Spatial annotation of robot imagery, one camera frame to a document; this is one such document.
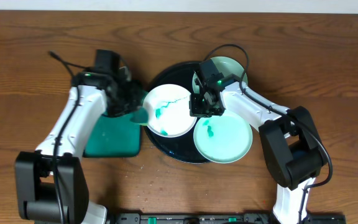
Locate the green scrub sponge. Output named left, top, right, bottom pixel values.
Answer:
left=130, top=107, right=149, bottom=126

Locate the mint plate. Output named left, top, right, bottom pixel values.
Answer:
left=191, top=56, right=249, bottom=94
left=193, top=110, right=253, bottom=164

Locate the white plate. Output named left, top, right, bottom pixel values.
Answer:
left=142, top=84, right=197, bottom=138

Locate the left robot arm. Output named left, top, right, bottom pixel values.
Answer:
left=14, top=49, right=142, bottom=224

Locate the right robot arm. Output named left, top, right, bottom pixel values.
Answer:
left=190, top=59, right=333, bottom=223

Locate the black rectangular water tray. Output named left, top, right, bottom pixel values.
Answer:
left=82, top=77, right=149, bottom=158

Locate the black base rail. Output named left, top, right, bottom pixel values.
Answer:
left=113, top=212, right=347, bottom=224

